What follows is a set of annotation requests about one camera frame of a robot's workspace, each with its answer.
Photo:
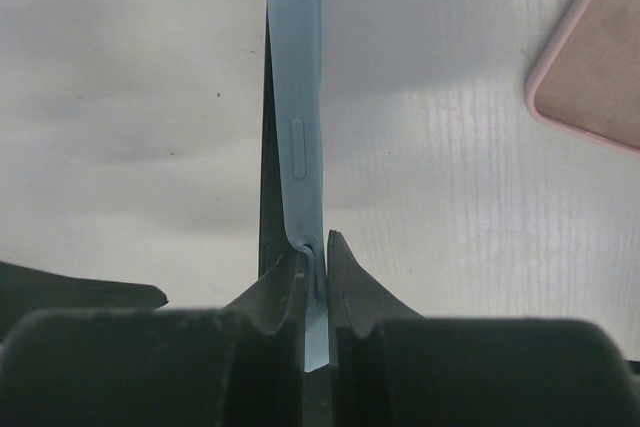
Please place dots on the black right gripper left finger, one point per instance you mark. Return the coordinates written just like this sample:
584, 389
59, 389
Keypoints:
241, 365

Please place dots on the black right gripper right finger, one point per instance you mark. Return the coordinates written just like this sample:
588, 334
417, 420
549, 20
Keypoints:
391, 366

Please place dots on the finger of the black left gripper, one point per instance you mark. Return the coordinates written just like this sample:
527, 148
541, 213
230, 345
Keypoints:
25, 288

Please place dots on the pink phone case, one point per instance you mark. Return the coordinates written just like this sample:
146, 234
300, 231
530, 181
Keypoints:
586, 80

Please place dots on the light blue phone case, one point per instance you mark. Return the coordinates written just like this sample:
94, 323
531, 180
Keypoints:
295, 45

